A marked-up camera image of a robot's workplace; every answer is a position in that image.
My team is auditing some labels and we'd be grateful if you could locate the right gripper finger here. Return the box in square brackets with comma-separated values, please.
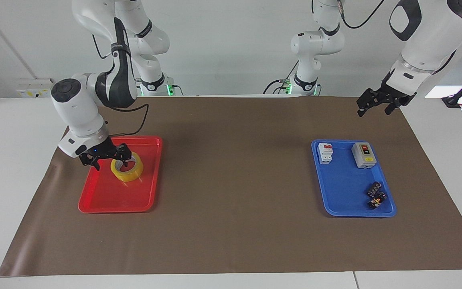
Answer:
[79, 156, 101, 171]
[111, 143, 132, 167]

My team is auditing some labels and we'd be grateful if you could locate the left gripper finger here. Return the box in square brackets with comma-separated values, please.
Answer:
[385, 98, 407, 116]
[357, 89, 388, 118]

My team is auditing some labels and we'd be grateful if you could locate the grey switch box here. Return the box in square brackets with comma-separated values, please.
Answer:
[351, 142, 377, 169]

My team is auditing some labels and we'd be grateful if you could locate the blue plastic tray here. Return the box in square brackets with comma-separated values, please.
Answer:
[311, 139, 397, 218]

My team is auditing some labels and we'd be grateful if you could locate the white circuit breaker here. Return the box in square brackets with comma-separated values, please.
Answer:
[318, 143, 334, 165]

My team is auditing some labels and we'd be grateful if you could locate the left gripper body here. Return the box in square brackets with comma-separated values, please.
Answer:
[381, 81, 417, 106]

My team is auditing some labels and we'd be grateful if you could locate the red plastic tray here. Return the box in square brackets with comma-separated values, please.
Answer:
[78, 136, 163, 214]

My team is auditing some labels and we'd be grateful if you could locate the black cable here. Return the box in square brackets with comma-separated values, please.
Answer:
[263, 60, 300, 95]
[336, 0, 386, 30]
[109, 104, 150, 137]

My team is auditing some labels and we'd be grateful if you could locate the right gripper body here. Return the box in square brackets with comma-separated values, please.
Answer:
[79, 136, 116, 160]

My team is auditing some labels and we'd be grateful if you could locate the white wall socket box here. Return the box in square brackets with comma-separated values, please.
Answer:
[16, 78, 56, 98]

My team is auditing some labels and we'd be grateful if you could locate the yellow tape roll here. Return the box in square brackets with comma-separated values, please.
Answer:
[110, 151, 144, 183]

